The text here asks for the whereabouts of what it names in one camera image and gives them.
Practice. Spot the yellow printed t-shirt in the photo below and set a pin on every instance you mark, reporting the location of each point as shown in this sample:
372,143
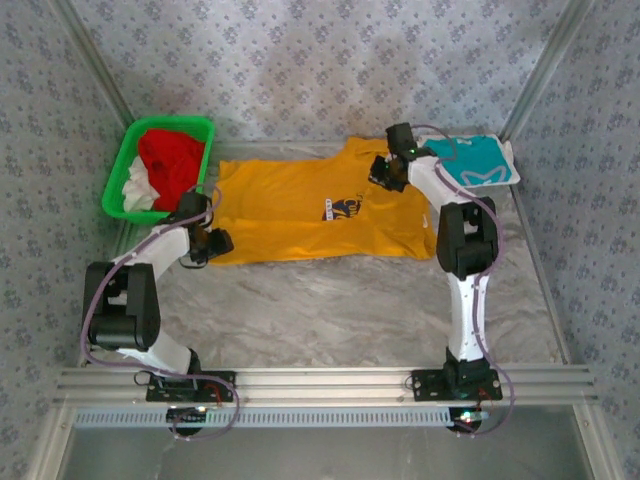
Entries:
290,215

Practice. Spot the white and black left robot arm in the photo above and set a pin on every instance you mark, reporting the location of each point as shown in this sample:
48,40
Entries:
165,245

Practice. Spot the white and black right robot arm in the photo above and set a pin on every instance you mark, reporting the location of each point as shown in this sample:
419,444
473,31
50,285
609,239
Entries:
470,315

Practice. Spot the teal folded t-shirt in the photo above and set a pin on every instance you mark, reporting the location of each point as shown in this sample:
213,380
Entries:
475,157

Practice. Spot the red t-shirt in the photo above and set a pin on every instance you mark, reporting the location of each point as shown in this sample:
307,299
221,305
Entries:
172,162

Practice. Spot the white crumpled t-shirt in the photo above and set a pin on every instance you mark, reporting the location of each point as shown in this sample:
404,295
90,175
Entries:
139,190

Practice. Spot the green plastic basket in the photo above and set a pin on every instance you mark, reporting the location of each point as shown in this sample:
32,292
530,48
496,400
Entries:
116,197

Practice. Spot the controller board with led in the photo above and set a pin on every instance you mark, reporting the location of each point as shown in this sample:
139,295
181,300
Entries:
187,414
467,417

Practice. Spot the aluminium back rail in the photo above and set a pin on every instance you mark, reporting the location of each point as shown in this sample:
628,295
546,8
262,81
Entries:
280,144

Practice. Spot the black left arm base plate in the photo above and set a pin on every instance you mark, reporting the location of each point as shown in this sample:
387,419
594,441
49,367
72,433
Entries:
220,380

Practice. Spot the aluminium mounting rail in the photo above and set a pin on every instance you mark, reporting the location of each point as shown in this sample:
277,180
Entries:
325,382

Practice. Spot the aluminium frame post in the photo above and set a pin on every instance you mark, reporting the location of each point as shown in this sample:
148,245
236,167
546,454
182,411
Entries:
545,65

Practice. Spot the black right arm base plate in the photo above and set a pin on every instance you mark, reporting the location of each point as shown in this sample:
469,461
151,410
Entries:
427,385

